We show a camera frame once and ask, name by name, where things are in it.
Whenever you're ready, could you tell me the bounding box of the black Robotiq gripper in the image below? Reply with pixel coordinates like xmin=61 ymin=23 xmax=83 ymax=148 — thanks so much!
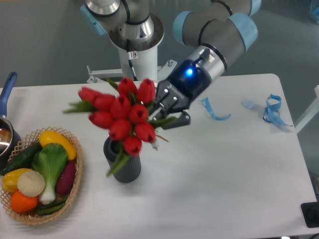
xmin=152 ymin=59 xmax=212 ymax=130

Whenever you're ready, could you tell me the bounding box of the red tulip bouquet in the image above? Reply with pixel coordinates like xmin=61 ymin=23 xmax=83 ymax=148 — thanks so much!
xmin=63 ymin=78 xmax=177 ymax=176

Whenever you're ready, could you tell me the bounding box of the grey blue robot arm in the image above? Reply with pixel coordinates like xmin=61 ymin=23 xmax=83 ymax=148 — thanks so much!
xmin=80 ymin=0 xmax=261 ymax=129

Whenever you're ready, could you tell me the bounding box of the dark grey ribbed vase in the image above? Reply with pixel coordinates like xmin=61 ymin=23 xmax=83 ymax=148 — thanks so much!
xmin=103 ymin=137 xmax=141 ymax=183

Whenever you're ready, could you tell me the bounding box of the blue ribbon strip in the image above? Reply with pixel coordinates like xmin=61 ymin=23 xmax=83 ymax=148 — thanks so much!
xmin=199 ymin=98 xmax=231 ymax=121

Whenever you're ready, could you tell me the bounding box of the pale blue small cap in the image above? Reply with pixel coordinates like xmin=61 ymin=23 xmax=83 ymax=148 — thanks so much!
xmin=241 ymin=100 xmax=255 ymax=110

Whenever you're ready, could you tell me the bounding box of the blue crumpled ribbon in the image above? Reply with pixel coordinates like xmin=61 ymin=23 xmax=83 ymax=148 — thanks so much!
xmin=263 ymin=94 xmax=293 ymax=126

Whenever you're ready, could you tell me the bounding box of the purple sweet potato toy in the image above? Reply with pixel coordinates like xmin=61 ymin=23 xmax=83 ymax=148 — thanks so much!
xmin=56 ymin=161 xmax=76 ymax=195

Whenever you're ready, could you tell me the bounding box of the yellow squash toy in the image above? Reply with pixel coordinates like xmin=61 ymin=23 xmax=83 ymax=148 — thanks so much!
xmin=38 ymin=130 xmax=77 ymax=161

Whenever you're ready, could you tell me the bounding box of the green bok choy toy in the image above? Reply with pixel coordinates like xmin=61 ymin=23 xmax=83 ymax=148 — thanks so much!
xmin=31 ymin=143 xmax=68 ymax=205

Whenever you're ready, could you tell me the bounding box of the black device at edge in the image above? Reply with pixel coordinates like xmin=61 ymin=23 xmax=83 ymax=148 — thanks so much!
xmin=301 ymin=202 xmax=319 ymax=228

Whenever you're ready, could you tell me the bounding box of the green bean pods toy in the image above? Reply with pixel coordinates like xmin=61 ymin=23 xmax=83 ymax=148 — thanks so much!
xmin=35 ymin=197 xmax=67 ymax=216

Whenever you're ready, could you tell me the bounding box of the dark green cucumber toy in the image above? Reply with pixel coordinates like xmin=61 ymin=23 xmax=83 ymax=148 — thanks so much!
xmin=0 ymin=142 xmax=42 ymax=176

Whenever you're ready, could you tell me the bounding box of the cream white garlic toy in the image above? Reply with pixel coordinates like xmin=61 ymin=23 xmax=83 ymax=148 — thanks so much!
xmin=17 ymin=170 xmax=45 ymax=197

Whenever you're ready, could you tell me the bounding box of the woven wicker basket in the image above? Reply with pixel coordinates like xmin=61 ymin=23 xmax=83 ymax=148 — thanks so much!
xmin=0 ymin=126 xmax=83 ymax=225

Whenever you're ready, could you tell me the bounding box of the orange toy fruit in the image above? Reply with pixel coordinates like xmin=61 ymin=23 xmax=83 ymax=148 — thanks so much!
xmin=10 ymin=191 xmax=38 ymax=213

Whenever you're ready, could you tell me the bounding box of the yellow bell pepper toy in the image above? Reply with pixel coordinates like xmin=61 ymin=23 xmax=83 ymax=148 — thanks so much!
xmin=1 ymin=168 xmax=31 ymax=193

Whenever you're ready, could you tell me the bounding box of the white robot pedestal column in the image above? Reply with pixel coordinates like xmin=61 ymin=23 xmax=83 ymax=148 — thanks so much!
xmin=118 ymin=46 xmax=158 ymax=81

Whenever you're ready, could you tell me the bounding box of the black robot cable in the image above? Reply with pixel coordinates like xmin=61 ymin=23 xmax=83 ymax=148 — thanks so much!
xmin=126 ymin=39 xmax=139 ymax=82

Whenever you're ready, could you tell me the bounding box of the white metal base frame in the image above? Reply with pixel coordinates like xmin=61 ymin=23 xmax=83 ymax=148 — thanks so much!
xmin=86 ymin=59 xmax=177 ymax=84

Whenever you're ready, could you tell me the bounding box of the white frame at right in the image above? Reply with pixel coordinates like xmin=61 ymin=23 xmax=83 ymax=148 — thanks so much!
xmin=295 ymin=85 xmax=319 ymax=134

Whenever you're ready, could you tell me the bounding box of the blue handled metal saucepan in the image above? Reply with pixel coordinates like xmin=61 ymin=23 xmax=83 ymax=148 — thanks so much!
xmin=0 ymin=72 xmax=21 ymax=170

